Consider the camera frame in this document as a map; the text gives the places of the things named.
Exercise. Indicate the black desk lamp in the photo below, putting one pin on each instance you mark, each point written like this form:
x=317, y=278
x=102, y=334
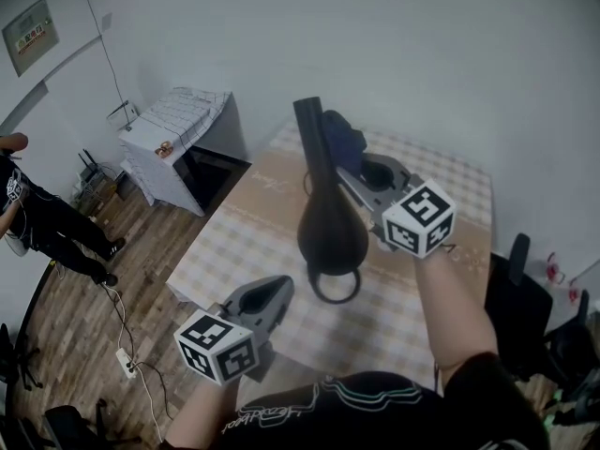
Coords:
x=328, y=214

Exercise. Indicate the grey chair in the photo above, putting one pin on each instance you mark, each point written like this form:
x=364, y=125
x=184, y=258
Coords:
x=14, y=246

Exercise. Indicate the small cloth-covered side table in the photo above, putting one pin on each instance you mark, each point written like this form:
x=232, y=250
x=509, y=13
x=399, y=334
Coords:
x=173, y=115

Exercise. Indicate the person's right forearm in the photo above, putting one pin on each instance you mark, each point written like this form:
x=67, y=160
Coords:
x=454, y=312

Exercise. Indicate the white power strip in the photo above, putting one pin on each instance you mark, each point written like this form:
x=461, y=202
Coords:
x=126, y=363

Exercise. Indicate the white wall plate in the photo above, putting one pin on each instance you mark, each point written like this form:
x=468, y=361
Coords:
x=106, y=20

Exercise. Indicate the person's black printed shirt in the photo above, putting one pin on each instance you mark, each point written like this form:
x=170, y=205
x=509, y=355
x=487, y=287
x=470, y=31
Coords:
x=375, y=415

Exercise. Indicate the copper round object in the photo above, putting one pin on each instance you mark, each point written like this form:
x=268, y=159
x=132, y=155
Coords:
x=164, y=149

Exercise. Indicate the cardboard boxes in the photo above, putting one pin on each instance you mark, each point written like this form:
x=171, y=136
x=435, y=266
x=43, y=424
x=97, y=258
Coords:
x=96, y=192

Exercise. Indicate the dark blue wiping cloth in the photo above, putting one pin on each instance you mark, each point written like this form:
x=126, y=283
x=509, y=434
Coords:
x=344, y=139

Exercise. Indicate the grey wall panel box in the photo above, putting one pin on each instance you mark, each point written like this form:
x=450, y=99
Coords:
x=30, y=35

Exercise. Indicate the black chair base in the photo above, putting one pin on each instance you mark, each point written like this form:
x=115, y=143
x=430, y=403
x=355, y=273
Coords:
x=19, y=359

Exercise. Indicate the black router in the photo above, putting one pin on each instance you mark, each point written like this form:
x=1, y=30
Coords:
x=90, y=169

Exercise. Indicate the person's left forearm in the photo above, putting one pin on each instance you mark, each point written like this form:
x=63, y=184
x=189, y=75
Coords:
x=201, y=415

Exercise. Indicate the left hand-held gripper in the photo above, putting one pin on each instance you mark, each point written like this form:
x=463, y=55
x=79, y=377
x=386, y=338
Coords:
x=215, y=347

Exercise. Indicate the clear water jug red cap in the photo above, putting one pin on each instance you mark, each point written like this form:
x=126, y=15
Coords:
x=573, y=293
x=555, y=267

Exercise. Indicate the table with checkered tablecloth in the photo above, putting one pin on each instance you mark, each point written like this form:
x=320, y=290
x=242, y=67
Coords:
x=244, y=232

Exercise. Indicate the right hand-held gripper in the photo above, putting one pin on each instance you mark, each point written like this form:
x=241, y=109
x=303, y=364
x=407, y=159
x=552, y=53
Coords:
x=419, y=218

